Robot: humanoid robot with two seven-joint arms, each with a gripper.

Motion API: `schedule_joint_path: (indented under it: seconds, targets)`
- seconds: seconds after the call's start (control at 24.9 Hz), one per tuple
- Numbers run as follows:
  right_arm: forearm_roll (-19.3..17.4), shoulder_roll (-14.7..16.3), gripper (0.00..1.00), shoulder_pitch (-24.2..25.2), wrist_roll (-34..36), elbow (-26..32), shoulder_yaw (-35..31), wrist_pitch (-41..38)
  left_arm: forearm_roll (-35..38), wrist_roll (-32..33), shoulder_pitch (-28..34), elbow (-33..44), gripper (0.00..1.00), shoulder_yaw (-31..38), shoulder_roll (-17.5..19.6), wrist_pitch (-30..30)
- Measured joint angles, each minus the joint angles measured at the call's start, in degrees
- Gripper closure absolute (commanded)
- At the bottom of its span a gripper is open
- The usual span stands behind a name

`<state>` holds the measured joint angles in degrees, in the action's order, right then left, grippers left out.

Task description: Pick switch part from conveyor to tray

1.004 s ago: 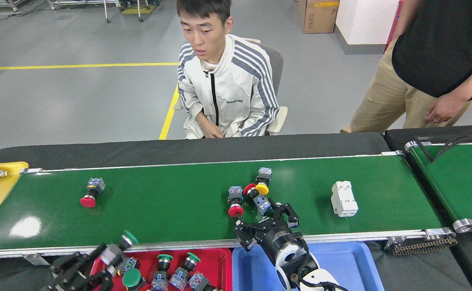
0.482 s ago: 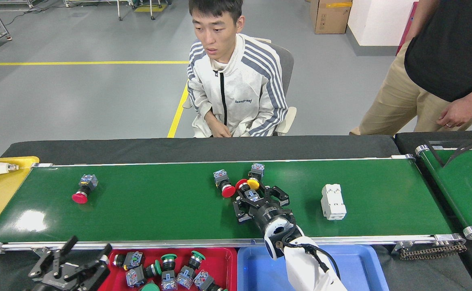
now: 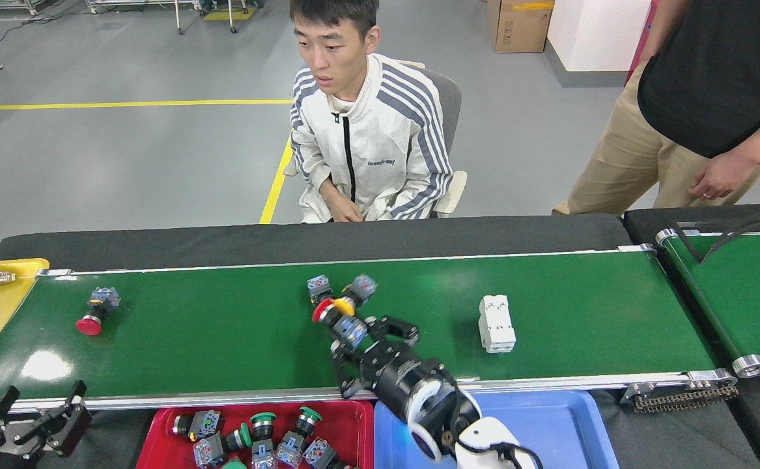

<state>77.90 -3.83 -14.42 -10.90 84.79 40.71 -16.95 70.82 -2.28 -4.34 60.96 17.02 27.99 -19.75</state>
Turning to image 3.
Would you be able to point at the long green conveyor belt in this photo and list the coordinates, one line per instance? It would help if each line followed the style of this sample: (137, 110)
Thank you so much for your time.
(223, 339)

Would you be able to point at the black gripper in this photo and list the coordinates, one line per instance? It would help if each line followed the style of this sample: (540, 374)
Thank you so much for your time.
(406, 378)

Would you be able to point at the person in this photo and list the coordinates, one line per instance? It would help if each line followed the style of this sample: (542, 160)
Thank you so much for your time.
(380, 143)
(718, 65)

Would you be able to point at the cardboard box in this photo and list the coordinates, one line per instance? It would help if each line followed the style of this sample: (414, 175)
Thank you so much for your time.
(520, 29)

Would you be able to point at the black guide bracket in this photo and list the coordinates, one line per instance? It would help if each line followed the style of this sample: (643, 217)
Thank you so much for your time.
(738, 228)

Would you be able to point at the red plastic tray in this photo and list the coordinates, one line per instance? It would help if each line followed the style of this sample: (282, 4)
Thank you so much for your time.
(158, 443)

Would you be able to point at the white wheeled stand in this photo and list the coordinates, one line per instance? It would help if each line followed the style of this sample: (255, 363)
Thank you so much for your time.
(180, 16)

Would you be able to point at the grey office chair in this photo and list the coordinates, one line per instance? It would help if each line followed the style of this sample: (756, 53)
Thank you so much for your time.
(448, 104)

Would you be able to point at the blue plastic tray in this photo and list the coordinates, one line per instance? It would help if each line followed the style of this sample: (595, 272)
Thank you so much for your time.
(562, 436)

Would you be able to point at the yellow push button switch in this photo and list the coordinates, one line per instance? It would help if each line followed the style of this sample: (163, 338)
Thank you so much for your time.
(344, 306)

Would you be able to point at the short green feeder conveyor belt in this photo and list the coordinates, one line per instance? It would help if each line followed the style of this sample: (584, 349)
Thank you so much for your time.
(744, 299)

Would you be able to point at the person's left hand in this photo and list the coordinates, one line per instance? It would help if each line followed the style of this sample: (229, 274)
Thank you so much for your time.
(725, 177)

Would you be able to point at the yellow floor plate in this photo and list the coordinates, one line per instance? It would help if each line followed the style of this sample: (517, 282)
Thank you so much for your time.
(230, 13)

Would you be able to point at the person's right hand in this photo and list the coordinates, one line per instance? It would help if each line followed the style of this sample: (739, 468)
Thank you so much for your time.
(342, 210)

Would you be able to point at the white circuit breaker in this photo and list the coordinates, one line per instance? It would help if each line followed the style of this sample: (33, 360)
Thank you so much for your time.
(497, 324)

